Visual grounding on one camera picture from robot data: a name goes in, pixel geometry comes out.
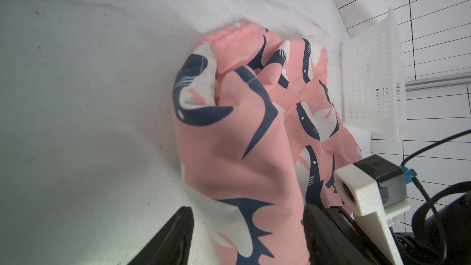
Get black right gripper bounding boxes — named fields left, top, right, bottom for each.
left=323, top=205, right=424, bottom=265

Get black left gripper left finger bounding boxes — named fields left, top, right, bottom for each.
left=129, top=206, right=195, bottom=265

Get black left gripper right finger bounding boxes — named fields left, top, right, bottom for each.
left=303, top=204, right=379, bottom=265

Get pink shark print shorts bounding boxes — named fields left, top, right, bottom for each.
left=172, top=20, right=362, bottom=265

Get white perforated plastic basket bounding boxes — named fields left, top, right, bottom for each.
left=340, top=9, right=407, bottom=140

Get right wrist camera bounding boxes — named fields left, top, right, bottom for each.
left=333, top=155, right=411, bottom=265

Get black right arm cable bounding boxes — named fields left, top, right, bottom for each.
left=400, top=128, right=471, bottom=265

